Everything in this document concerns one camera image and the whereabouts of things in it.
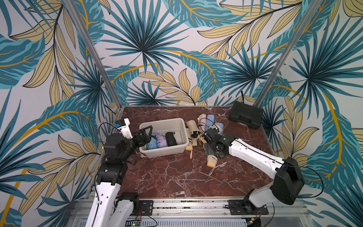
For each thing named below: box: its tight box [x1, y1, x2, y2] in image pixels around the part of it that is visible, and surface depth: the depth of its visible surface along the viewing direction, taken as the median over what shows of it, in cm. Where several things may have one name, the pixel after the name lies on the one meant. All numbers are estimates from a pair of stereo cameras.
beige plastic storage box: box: [138, 117, 190, 159], surface depth 95 cm
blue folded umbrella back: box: [205, 114, 225, 136], surface depth 109 cm
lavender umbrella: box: [154, 132, 168, 149], surface depth 97 cm
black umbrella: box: [164, 131, 178, 147], surface depth 99 cm
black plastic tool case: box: [228, 100, 263, 131], surface depth 109 cm
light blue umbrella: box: [147, 137, 158, 149], surface depth 93 cm
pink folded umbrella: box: [197, 113, 207, 134], surface depth 109 cm
